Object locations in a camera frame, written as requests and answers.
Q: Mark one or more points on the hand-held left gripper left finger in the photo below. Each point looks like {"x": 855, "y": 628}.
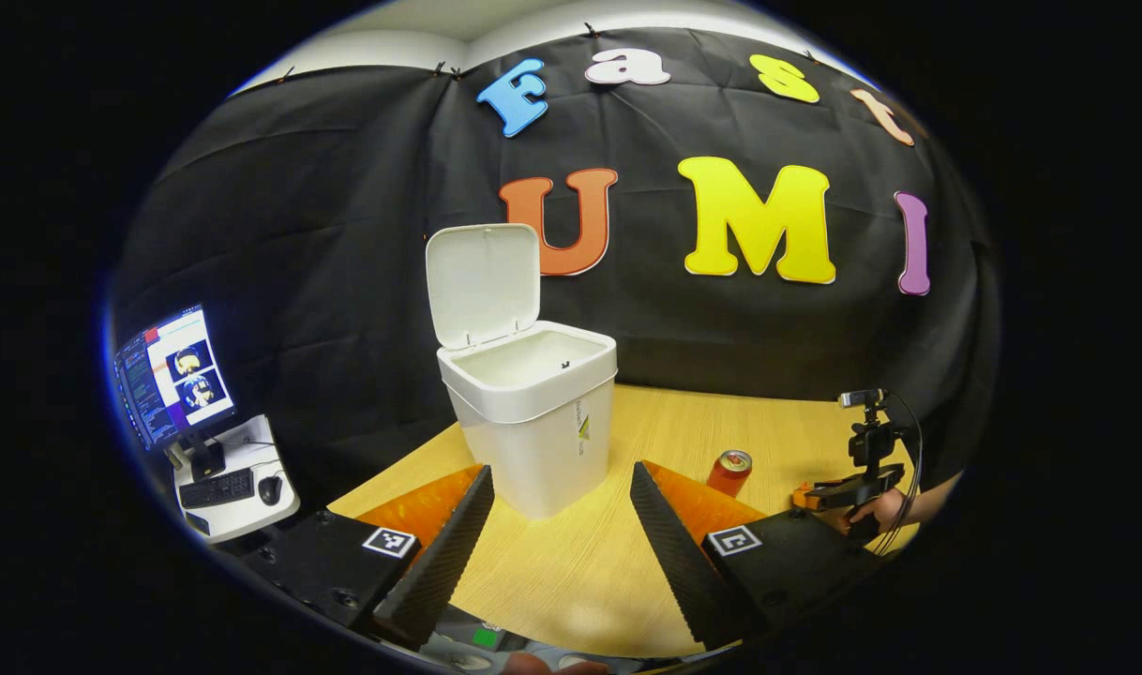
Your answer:
{"x": 444, "y": 562}

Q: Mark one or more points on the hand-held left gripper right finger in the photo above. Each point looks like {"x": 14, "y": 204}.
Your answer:
{"x": 674, "y": 562}

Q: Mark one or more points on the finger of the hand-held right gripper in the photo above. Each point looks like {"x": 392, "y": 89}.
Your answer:
{"x": 810, "y": 497}

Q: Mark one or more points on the red pop can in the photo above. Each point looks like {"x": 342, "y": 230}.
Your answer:
{"x": 730, "y": 473}

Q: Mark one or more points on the white desktop garbage bin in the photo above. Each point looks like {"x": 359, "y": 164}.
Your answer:
{"x": 533, "y": 441}

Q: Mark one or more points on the wooden desktop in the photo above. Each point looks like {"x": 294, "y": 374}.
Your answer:
{"x": 580, "y": 562}

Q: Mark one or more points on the grey device with green patch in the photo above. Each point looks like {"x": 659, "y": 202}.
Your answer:
{"x": 477, "y": 637}

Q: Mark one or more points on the black computer mouse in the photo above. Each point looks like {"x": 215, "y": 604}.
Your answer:
{"x": 270, "y": 489}

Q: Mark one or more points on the white side table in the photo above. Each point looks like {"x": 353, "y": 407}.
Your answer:
{"x": 243, "y": 455}

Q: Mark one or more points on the black keyboard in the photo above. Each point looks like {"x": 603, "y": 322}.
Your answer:
{"x": 217, "y": 488}

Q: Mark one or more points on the black smartphone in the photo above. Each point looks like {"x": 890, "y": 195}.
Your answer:
{"x": 199, "y": 524}

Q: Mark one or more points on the computer monitor with stand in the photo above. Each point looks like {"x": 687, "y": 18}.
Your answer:
{"x": 172, "y": 375}

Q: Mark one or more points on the black backdrop cloth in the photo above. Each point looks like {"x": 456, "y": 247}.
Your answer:
{"x": 346, "y": 234}

